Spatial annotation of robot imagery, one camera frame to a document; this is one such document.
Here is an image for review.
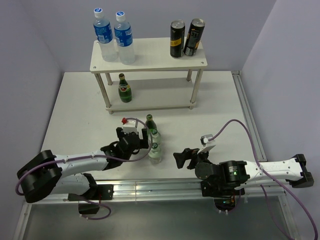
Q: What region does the clear soda bottle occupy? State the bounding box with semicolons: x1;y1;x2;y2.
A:
148;142;162;165
150;128;162;146

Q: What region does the green glass bottle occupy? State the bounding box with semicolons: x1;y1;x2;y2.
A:
145;114;157;135
118;73;132;103

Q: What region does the clear soda bottle front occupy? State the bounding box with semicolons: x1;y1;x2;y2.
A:
148;142;162;165

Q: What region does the green glass bottle front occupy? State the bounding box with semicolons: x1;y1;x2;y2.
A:
118;73;132;103

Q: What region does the small blue label water bottle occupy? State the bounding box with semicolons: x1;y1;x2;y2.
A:
114;11;135;65

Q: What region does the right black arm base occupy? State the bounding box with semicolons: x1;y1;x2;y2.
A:
200;181;245;211

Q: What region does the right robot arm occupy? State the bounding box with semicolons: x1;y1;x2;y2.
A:
173;147;314;197

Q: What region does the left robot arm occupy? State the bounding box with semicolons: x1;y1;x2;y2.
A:
15;127;152;203

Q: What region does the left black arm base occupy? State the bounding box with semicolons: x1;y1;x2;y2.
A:
67;183;115;215

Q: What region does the white two-tier shelf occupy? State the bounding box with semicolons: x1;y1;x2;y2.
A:
89;37;208;114

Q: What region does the black can yellow label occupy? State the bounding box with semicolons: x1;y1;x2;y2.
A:
170;19;185;58

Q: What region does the black can gold top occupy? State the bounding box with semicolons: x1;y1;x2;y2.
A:
184;18;205;57

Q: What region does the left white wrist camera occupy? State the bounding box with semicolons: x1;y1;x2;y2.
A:
121;118;138;135

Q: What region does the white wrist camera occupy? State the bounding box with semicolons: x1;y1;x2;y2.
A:
121;118;138;135
197;134;216;154

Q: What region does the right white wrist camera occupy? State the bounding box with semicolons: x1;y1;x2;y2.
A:
197;134;216;154

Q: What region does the aluminium front rail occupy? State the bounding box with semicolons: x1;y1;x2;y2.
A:
32;178;286;204

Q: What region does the aluminium side rail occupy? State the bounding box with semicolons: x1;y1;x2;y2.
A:
231;70;268;163

